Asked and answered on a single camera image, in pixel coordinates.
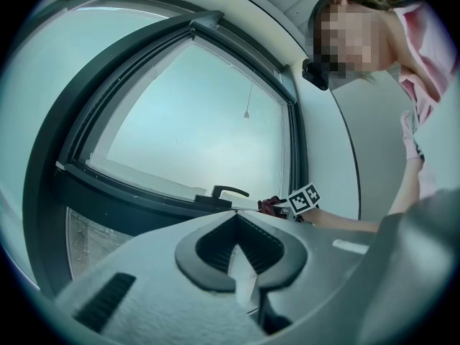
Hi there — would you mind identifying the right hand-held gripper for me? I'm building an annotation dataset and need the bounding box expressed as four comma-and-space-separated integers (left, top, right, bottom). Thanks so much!
275, 182, 322, 224

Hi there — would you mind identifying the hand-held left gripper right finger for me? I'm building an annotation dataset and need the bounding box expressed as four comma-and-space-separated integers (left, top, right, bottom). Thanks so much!
235, 209, 380, 338

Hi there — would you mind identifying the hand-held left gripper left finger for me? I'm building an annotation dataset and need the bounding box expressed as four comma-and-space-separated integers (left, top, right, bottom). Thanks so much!
59, 209, 270, 345

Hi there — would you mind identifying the red wiping cloth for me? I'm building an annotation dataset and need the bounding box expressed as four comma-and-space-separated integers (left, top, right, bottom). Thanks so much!
257, 195, 289, 216

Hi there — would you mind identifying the person's right forearm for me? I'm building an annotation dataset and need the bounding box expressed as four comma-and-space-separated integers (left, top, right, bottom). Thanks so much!
308, 155, 424, 234

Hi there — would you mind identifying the white partition panel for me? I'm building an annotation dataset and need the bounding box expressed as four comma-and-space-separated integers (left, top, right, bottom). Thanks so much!
329, 69, 422, 223

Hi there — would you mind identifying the openable frosted window sash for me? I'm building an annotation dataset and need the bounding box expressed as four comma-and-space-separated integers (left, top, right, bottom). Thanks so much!
57, 27, 301, 211

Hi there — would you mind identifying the person's pink shirt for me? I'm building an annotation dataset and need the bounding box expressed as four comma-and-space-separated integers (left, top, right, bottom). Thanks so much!
390, 1, 460, 203

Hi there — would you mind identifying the person's head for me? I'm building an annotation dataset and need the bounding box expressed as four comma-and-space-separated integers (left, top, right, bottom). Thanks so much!
305, 0, 402, 84

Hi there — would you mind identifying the large fixed frosted window pane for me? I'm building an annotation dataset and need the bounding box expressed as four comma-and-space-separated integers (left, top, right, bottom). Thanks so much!
0, 5, 170, 290

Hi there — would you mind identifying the black window handle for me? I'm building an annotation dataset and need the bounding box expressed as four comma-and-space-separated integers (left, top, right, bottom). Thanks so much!
194, 185, 250, 207

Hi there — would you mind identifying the thin blind pull cord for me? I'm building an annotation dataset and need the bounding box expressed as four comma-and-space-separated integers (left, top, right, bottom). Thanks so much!
243, 82, 254, 119

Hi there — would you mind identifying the black head-worn camera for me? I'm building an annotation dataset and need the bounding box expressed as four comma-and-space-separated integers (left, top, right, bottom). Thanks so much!
300, 58, 331, 92

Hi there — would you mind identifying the dark grey window frame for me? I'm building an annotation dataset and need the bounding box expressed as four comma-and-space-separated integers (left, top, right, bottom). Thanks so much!
21, 0, 310, 300

